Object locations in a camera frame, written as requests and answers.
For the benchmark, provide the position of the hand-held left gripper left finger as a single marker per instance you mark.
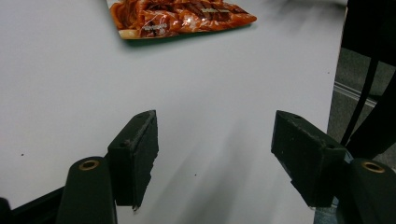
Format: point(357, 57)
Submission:
point(134, 158)

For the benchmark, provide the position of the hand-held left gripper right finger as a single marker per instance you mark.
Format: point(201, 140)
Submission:
point(311, 161)

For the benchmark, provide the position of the orange snack packet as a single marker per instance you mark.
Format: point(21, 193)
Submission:
point(177, 17)

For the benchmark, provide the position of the black metal stand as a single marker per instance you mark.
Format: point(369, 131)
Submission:
point(373, 77)

